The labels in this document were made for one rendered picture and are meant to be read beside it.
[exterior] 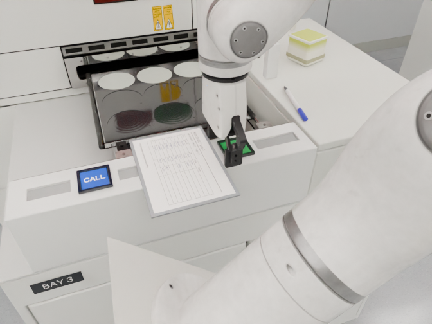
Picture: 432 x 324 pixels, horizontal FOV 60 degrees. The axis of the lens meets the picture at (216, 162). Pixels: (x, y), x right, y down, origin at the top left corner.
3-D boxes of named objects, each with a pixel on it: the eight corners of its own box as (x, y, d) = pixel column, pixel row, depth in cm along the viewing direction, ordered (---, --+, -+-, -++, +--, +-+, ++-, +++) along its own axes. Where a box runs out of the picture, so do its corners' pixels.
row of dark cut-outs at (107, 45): (63, 55, 106) (61, 47, 104) (209, 35, 117) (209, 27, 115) (63, 56, 105) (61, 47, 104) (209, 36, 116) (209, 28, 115)
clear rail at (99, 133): (85, 76, 108) (85, 72, 107) (90, 76, 108) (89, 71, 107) (99, 151, 81) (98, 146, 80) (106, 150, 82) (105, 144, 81)
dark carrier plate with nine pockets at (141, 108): (91, 76, 107) (90, 74, 107) (204, 58, 116) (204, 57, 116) (105, 144, 82) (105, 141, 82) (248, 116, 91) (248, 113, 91)
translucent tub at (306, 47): (284, 58, 100) (287, 33, 96) (303, 51, 103) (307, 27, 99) (305, 68, 95) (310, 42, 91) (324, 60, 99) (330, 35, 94)
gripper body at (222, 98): (193, 54, 61) (195, 112, 68) (213, 81, 54) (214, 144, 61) (235, 47, 63) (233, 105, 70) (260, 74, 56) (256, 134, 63)
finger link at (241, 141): (223, 99, 61) (222, 126, 65) (241, 127, 56) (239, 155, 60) (230, 98, 62) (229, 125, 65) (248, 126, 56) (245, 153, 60)
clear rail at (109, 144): (98, 147, 82) (97, 143, 81) (254, 116, 92) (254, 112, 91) (99, 151, 81) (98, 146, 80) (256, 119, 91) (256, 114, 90)
